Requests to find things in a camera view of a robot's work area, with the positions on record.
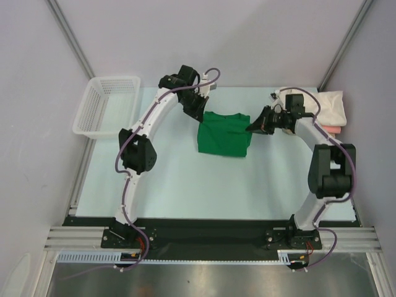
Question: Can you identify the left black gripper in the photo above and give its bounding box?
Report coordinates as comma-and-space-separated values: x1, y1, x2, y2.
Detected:
179, 90, 209, 123

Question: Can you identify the green t shirt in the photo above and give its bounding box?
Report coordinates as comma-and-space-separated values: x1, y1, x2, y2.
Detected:
197, 111, 252, 158

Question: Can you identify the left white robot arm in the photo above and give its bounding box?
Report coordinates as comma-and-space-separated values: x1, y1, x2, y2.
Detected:
114, 65, 215, 248

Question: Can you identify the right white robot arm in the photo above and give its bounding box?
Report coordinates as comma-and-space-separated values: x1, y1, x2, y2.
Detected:
246, 93, 356, 249

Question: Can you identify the pink folded t shirt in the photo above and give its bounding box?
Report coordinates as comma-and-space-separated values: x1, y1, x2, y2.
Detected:
322, 126, 342, 134

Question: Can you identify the cream folded t shirt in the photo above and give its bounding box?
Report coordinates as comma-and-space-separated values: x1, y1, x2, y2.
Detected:
275, 88, 347, 127

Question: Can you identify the white plastic basket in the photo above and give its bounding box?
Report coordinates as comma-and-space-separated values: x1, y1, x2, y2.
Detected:
72, 75, 140, 139

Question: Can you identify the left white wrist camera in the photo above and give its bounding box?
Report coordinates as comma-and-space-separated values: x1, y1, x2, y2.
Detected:
197, 74, 217, 97

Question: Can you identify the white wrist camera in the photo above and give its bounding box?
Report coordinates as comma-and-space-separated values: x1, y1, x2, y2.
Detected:
270, 90, 285, 109
197, 74, 217, 97

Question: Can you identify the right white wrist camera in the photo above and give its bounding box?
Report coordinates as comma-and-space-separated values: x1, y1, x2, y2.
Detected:
270, 90, 285, 109

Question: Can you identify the right aluminium corner post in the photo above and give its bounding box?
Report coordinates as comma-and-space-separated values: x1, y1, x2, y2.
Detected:
317, 0, 376, 92

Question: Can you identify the aluminium corner post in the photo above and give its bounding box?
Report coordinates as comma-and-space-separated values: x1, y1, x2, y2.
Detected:
45, 0, 95, 80
317, 0, 376, 92

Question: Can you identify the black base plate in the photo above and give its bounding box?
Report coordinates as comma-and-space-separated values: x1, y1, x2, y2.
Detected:
62, 216, 360, 261

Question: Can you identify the white slotted cable duct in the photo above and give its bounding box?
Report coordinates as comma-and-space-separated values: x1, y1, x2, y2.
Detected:
57, 251, 304, 265

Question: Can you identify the aluminium front rail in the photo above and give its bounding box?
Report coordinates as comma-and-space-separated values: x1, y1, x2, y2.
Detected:
44, 226, 382, 252

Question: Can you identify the left aluminium corner post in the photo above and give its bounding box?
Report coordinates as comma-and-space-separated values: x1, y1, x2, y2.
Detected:
45, 0, 95, 80

